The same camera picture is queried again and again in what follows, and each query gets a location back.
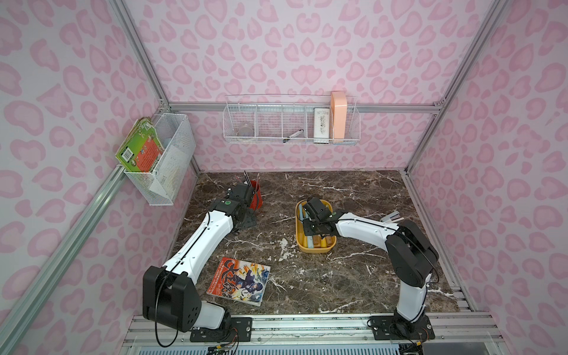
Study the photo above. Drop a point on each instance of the red pencil cup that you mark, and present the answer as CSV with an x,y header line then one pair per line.
x,y
257,200

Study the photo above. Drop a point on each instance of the white mesh wall basket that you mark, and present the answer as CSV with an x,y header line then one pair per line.
x,y
173,129

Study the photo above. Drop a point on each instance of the white card box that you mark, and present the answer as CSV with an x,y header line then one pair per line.
x,y
322,125

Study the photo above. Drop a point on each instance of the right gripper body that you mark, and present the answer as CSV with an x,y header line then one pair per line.
x,y
313,208

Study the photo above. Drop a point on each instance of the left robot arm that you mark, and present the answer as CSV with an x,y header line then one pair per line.
x,y
170,296

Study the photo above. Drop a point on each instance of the pink box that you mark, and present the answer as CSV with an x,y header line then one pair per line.
x,y
339,109

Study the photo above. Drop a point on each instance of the white wire wall shelf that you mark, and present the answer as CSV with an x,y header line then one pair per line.
x,y
275,117

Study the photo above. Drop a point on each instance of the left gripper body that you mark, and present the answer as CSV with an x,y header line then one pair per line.
x,y
244,193

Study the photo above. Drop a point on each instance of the green red book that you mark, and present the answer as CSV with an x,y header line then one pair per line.
x,y
142,149

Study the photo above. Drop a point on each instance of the yellow plastic storage box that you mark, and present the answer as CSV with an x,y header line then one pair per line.
x,y
317,249

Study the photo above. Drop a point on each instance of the white papers in basket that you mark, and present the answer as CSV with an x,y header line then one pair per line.
x,y
169,173

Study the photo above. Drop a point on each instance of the manga comic book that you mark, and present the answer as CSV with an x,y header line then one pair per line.
x,y
240,281

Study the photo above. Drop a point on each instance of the white stapler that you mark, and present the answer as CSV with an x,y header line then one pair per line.
x,y
393,217

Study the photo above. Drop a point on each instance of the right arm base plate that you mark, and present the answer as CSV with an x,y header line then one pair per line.
x,y
398,328

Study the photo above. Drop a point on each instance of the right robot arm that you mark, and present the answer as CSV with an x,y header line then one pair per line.
x,y
411,254

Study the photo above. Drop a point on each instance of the pencils in cup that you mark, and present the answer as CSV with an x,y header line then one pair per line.
x,y
251,180

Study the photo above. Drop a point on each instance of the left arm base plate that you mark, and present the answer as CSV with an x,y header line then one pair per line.
x,y
233,328

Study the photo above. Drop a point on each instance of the light blue hand fork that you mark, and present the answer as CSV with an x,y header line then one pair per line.
x,y
305,230

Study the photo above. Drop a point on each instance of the grey round object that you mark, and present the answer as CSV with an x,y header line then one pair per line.
x,y
246,131

